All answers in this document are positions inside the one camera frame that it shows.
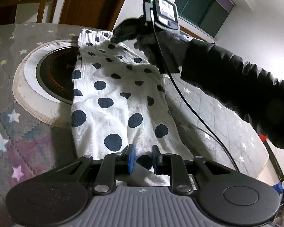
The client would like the white navy polka-dot garment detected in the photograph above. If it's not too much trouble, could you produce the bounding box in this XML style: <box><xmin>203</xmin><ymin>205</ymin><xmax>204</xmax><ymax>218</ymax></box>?
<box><xmin>71</xmin><ymin>29</ymin><xmax>193</xmax><ymax>186</ymax></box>

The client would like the black jacket right forearm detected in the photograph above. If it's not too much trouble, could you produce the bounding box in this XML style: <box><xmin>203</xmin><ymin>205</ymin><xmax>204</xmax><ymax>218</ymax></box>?
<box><xmin>179</xmin><ymin>39</ymin><xmax>284</xmax><ymax>150</ymax></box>

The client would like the grey gloved right hand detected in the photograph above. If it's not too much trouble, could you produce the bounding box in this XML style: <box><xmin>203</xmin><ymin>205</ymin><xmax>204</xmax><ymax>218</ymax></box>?
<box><xmin>134</xmin><ymin>30</ymin><xmax>190</xmax><ymax>71</ymax></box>

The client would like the dark green window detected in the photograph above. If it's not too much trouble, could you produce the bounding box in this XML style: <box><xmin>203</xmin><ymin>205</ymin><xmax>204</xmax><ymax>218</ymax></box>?
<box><xmin>175</xmin><ymin>0</ymin><xmax>235</xmax><ymax>38</ymax></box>

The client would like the brown wooden door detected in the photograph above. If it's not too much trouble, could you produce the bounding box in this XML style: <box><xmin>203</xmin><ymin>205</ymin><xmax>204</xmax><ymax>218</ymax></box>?
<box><xmin>59</xmin><ymin>0</ymin><xmax>125</xmax><ymax>31</ymax></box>

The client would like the grey star quilted table cover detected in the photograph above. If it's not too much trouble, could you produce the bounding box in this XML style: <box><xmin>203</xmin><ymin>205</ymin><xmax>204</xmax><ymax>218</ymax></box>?
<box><xmin>0</xmin><ymin>23</ymin><xmax>275</xmax><ymax>226</ymax></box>

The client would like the round black induction cooktop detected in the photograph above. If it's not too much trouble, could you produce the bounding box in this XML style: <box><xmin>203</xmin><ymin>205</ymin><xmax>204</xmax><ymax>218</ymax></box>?
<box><xmin>13</xmin><ymin>40</ymin><xmax>78</xmax><ymax>129</ymax></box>

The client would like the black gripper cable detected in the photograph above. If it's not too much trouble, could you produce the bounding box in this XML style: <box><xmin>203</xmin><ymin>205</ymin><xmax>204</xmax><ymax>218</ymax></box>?
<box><xmin>151</xmin><ymin>9</ymin><xmax>241</xmax><ymax>173</ymax></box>

